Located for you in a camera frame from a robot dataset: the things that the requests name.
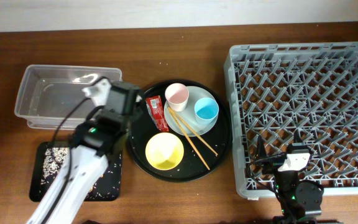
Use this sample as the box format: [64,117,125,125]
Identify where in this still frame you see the grey plate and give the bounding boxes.
[164,86,218,136]

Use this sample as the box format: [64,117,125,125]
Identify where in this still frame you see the black rectangular tray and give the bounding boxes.
[29,141,122,202]

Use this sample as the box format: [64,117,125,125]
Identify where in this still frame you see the yellow bowl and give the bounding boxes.
[145,133,184,170]

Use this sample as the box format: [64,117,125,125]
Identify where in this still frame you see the round black tray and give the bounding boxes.
[127,80,232,182]

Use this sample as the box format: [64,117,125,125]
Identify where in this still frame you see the wooden chopstick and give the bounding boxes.
[173,118,210,170]
[168,107,218,156]

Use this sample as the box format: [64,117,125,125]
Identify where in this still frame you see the food scraps and rice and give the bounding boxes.
[40,147,69,185]

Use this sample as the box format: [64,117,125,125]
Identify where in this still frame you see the grey dishwasher rack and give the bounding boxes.
[224,42,358,200]

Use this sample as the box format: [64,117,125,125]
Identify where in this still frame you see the pink cup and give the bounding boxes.
[165,83,190,111]

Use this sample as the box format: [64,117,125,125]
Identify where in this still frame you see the clear plastic bin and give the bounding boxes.
[14,65,122,129]

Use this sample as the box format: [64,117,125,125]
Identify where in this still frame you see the red snack wrapper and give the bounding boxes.
[146,95,169,132]

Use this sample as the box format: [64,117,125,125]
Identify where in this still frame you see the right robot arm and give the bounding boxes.
[254,131,324,224]

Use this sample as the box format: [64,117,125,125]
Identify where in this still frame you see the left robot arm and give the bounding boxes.
[28,77,144,223]

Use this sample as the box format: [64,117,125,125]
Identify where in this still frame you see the blue cup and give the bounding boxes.
[194,98,219,125]

